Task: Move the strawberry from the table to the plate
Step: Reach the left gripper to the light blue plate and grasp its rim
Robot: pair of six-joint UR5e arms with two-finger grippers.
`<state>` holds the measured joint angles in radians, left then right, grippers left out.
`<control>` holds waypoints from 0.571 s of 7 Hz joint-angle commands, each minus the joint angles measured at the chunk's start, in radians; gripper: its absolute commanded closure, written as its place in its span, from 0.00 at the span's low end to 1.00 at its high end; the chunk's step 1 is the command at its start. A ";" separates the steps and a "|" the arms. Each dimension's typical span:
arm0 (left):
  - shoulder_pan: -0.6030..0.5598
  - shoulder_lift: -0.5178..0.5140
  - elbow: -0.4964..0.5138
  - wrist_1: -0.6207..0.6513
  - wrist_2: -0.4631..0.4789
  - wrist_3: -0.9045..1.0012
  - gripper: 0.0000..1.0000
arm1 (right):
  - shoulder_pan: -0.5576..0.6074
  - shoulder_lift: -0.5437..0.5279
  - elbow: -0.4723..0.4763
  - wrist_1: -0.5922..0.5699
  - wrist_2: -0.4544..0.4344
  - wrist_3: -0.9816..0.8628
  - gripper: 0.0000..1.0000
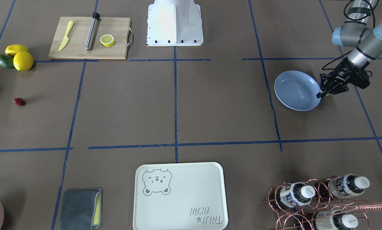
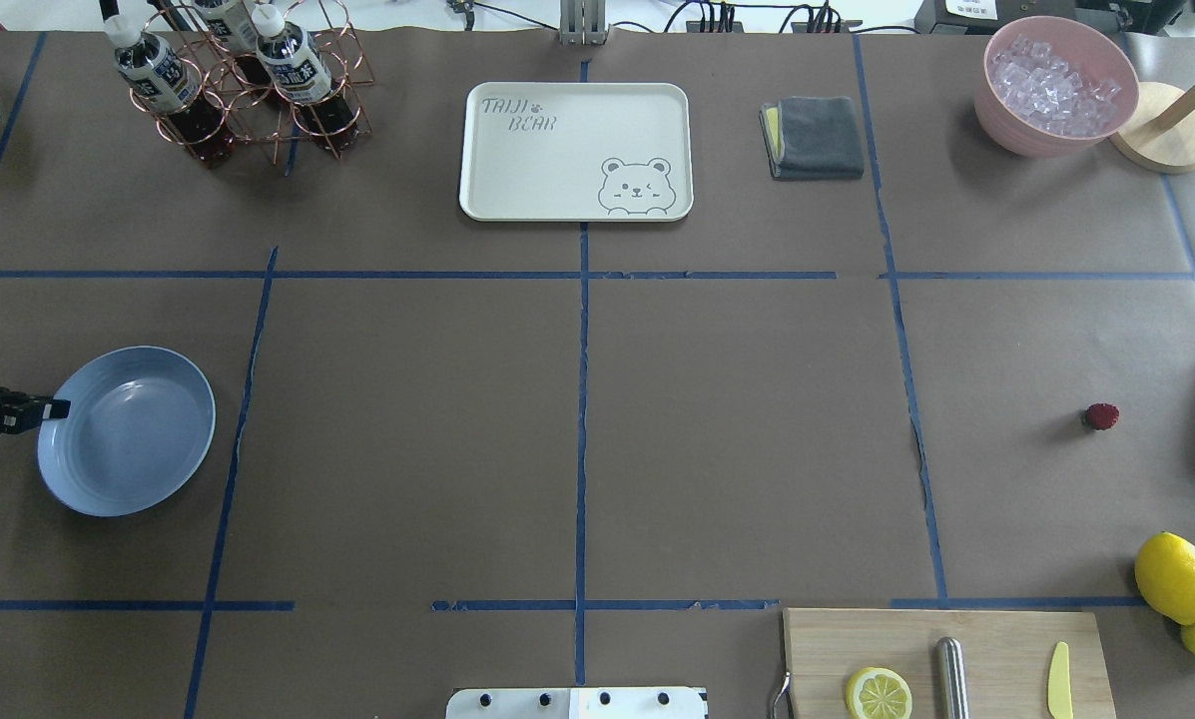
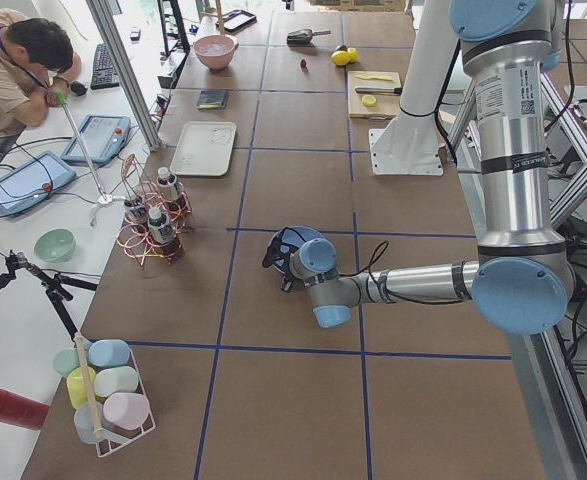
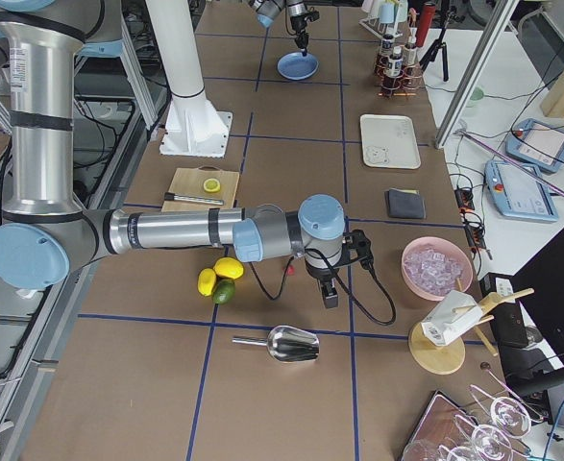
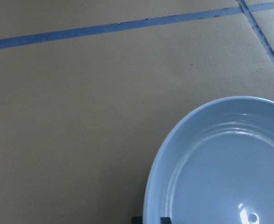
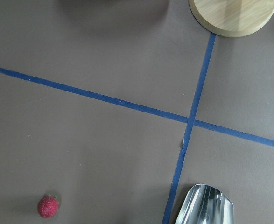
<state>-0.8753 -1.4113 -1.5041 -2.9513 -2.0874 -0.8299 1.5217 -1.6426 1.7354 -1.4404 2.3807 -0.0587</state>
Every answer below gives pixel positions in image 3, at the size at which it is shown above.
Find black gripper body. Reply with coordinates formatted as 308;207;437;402
262;227;298;285

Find blue plate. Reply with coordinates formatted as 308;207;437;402
284;226;324;249

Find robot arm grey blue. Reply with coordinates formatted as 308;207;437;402
262;1;574;335

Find front dark drink bottle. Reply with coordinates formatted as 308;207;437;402
147;207;183;260

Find dark drink bottle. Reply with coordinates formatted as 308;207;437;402
157;167;180;203
147;207;183;260
124;196;148;226

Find cream bear tray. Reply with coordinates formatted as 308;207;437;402
169;121;237;177

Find back dark drink bottle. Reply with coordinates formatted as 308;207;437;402
157;167;180;203

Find middle dark drink bottle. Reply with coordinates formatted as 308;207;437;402
124;196;148;226

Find lemon half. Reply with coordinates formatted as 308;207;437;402
361;94;377;108

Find white stand with pole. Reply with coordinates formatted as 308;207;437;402
55;90;125;227

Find wooden cutting board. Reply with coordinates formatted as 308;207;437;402
347;71;402;119

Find white cup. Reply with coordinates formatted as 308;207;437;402
94;366;139;398

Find blue cup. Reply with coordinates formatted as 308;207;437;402
88;339;130;369

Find yellow plastic knife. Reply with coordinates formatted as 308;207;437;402
354;74;394;82

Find pink cup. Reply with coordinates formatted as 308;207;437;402
103;392;150;430

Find whole yellow lemon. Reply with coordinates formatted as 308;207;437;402
331;50;351;67

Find far blue teach pendant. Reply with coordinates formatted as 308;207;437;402
79;114;131;165

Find blue teach pendant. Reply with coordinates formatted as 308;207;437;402
0;151;77;215
79;114;131;165

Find pink bowl with ice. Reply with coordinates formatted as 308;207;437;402
193;35;239;71

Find metal scoop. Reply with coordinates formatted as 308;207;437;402
286;28;332;46

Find green bowl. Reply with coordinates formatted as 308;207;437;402
34;229;76;263

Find black tripod with clamp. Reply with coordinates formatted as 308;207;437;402
0;251;98;339

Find mint green cup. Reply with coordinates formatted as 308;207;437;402
52;347;79;378

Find yellow cup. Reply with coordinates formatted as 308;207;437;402
66;367;88;410

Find light grey cup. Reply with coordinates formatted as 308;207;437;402
73;403;99;445

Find black keyboard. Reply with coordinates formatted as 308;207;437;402
90;43;119;90

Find near blue teach pendant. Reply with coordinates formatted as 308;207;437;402
0;151;77;215

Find black computer mouse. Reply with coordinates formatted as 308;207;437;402
70;81;87;96

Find seated person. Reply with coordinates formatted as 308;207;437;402
0;8;82;139

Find red cylinder tube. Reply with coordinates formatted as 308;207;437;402
0;388;49;430

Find copper wire bottle rack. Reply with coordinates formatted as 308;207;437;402
117;154;192;265

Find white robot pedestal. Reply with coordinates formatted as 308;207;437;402
369;0;458;176

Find metal handled knife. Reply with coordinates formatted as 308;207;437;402
354;86;403;96

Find white wire cup basket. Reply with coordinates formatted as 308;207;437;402
85;348;156;457

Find wooden basket handle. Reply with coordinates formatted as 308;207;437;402
74;332;104;443

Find black tray frame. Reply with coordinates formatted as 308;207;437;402
222;9;257;34

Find right aluminium frame rail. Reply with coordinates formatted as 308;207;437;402
465;49;587;480

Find aluminium frame post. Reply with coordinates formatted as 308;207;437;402
87;0;161;152

